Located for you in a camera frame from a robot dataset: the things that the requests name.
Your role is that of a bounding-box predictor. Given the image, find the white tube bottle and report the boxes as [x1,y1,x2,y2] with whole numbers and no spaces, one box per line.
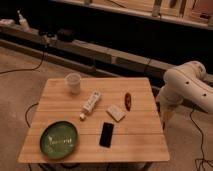
[79,91,101,121]

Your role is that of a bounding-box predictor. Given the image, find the black smartphone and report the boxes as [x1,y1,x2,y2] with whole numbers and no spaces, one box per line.
[99,122,114,148]

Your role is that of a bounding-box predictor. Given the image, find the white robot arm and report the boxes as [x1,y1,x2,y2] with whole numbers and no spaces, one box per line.
[156,61,213,125]

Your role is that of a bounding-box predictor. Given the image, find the black floor cable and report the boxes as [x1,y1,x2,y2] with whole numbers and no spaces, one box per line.
[0,46,48,76]
[189,105,213,171]

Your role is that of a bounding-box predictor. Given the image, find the translucent plastic cup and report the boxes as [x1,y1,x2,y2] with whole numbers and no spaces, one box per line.
[65,73,81,94]

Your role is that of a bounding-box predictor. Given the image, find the black round object on ledge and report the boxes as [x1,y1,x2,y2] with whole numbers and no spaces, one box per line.
[57,29,75,42]

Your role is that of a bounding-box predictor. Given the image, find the wooden table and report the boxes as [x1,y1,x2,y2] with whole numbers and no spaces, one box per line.
[18,77,170,163]

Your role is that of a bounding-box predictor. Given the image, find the black floor cable left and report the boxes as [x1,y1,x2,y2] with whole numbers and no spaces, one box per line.
[0,46,48,76]

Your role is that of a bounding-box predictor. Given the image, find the red pocket knife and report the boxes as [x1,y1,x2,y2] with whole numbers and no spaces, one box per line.
[125,93,131,111]

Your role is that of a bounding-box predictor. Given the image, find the white spray bottle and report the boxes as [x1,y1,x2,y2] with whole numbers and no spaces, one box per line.
[17,11,30,31]

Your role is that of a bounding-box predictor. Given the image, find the black floor cable right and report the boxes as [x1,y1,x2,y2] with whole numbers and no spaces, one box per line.
[189,105,213,171]

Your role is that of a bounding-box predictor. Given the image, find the green ceramic bowl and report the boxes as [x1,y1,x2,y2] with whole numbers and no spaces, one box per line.
[39,121,78,160]

